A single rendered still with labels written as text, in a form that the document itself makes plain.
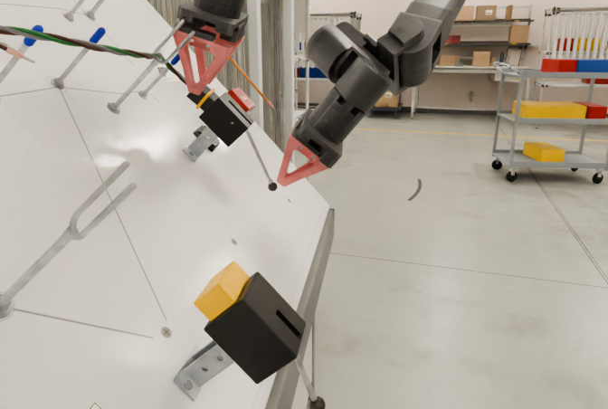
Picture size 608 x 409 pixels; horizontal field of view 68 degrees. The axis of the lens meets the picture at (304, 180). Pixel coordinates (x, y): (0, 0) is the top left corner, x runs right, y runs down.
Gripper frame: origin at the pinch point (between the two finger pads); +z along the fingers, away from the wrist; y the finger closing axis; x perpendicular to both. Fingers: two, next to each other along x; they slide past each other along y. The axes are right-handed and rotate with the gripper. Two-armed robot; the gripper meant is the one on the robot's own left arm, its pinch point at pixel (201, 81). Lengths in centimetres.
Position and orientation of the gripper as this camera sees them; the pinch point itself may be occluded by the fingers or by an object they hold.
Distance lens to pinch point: 61.6
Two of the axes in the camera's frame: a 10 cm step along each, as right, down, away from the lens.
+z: -3.1, 8.5, 4.4
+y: -0.6, 4.4, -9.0
